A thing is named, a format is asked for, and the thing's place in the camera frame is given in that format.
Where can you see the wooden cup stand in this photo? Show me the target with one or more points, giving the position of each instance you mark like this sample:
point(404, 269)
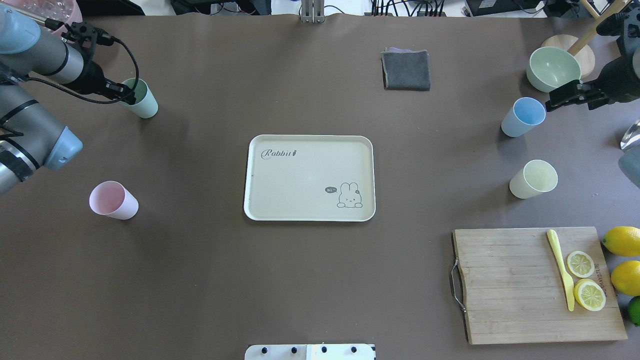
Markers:
point(578, 47)

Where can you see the pink cup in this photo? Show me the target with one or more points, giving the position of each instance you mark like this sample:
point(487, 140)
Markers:
point(113, 200)

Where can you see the lower whole lemon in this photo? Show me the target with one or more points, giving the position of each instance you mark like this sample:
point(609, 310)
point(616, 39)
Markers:
point(625, 278)

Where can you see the green cup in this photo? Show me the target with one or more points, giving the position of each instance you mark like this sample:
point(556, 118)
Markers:
point(145, 105)

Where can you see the green lime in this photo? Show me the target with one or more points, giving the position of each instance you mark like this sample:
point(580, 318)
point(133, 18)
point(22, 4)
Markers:
point(633, 311)

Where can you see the cream rabbit tray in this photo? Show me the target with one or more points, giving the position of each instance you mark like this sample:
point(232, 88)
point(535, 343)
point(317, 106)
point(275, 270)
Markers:
point(310, 178)

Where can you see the yellow cup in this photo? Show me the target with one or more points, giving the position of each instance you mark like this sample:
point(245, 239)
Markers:
point(535, 178)

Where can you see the blue cup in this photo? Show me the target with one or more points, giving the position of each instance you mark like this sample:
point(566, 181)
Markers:
point(525, 114)

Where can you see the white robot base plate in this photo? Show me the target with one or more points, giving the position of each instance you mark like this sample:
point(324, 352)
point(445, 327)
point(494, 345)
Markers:
point(320, 351)

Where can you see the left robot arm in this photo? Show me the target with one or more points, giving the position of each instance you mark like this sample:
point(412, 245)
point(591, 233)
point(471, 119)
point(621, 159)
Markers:
point(42, 50)

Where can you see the upper whole lemon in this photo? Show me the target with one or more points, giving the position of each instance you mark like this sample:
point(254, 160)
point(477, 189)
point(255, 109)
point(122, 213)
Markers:
point(622, 241)

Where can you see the pink bowl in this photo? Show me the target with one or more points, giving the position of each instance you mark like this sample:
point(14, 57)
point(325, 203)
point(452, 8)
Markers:
point(66, 11)

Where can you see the metal scoop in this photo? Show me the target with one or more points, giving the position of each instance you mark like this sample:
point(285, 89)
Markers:
point(631, 137)

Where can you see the yellow plastic knife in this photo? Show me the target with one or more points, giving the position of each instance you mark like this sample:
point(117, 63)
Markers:
point(567, 280)

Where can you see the grey folded cloth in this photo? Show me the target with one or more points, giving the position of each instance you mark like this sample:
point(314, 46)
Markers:
point(405, 69)

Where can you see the upper lemon slice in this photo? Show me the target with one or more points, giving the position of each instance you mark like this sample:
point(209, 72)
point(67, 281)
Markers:
point(580, 264)

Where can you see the lower lemon slice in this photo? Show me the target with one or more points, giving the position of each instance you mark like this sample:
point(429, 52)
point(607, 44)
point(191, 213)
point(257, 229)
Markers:
point(589, 295)

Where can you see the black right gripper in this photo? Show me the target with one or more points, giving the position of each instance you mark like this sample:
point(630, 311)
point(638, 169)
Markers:
point(618, 80)

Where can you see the lemon slice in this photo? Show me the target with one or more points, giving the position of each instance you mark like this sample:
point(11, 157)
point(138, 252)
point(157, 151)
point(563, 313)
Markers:
point(589, 295)
point(580, 264)

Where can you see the whole lemon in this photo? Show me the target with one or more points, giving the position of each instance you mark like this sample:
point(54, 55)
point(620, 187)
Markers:
point(625, 278)
point(622, 241)

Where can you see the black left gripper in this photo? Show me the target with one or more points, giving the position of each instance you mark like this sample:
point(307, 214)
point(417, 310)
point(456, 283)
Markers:
point(93, 79)

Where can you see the wooden cutting board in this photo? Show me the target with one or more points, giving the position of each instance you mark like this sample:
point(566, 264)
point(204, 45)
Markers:
point(512, 292)

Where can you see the green bowl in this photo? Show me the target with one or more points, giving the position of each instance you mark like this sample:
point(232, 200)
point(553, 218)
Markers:
point(550, 68)

